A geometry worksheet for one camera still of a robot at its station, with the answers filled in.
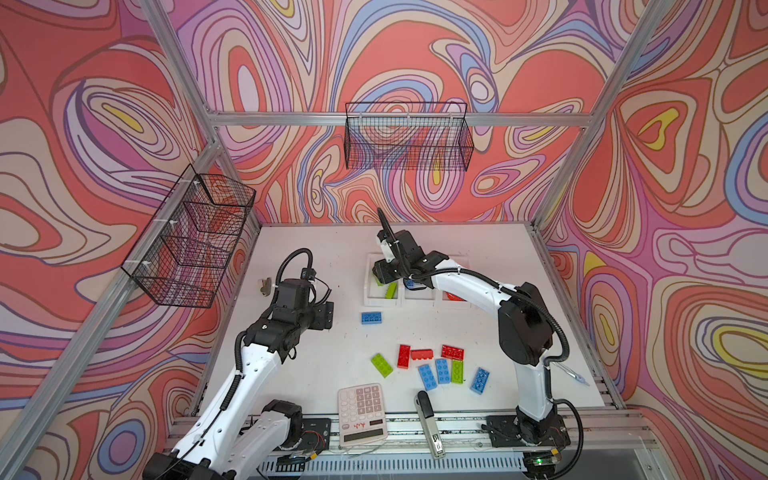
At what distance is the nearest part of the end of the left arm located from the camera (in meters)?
0.53

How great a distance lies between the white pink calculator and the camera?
0.73 metres

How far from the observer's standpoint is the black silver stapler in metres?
0.70
